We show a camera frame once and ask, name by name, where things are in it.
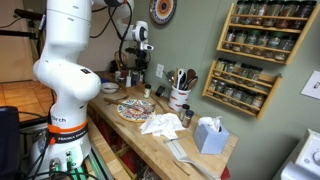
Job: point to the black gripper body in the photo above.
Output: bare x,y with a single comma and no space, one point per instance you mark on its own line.
140,56

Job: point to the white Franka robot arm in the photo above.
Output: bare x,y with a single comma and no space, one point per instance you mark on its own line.
66,76

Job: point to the small black-capped spice jar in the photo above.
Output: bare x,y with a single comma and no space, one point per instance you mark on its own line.
147,92

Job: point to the spice jar black lid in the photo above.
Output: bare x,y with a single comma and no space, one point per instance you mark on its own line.
184,112

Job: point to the spice jar blue lid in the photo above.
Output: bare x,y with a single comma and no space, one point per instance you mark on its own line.
188,119

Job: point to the glass spice jar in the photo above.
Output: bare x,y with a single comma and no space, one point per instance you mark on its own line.
229,90
287,15
220,66
248,97
255,75
240,40
213,86
238,94
251,12
261,13
274,45
258,100
244,71
274,14
286,47
220,87
230,69
230,39
251,41
304,15
262,43
240,11

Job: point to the wooden spice rack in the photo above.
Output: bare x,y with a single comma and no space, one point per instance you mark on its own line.
233,105
256,55

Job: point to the salt canister white lid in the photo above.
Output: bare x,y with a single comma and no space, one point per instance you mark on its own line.
135,79

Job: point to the glass shaker metal cap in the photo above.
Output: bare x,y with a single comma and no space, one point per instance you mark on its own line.
128,82

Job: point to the metal lid glass jar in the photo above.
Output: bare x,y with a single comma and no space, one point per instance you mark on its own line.
117,76

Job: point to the metal serving spoon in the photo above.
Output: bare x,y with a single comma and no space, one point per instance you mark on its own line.
168,77

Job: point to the black kitchen timer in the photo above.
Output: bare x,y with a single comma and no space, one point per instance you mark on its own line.
160,91

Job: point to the white ceramic bowl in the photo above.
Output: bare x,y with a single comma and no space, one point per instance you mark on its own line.
110,87

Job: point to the white slotted spoon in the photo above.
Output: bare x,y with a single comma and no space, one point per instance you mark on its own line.
180,76

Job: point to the wooden rolling pin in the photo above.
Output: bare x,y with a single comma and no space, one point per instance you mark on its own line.
159,103

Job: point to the white red-striped utensil crock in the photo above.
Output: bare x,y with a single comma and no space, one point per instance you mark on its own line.
179,99

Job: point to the wooden spoon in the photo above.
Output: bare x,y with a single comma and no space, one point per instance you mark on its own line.
193,83
191,74

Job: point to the colourful patterned plate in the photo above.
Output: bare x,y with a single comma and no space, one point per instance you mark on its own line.
133,115

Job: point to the crumpled white cloth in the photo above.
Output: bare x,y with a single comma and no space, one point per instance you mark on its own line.
161,125

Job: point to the white plastic spatula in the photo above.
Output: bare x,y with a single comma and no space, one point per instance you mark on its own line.
181,153

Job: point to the grey-blue tissue box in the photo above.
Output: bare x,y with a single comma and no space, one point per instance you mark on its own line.
210,140

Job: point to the black tripod bar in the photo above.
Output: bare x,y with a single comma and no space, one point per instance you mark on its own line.
28,15

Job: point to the black chair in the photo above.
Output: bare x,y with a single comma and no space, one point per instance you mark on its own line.
8,143

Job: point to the white stove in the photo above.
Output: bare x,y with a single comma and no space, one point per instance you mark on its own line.
300,160

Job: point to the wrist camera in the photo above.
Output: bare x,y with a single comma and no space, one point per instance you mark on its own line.
148,47

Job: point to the white wall outlet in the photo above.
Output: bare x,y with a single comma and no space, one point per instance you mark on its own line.
160,70

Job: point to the decorative wall plate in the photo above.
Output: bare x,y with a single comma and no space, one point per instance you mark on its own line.
162,10

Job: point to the aluminium base frame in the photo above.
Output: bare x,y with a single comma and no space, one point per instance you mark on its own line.
96,170

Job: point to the white light switch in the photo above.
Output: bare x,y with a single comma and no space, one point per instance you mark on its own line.
311,85

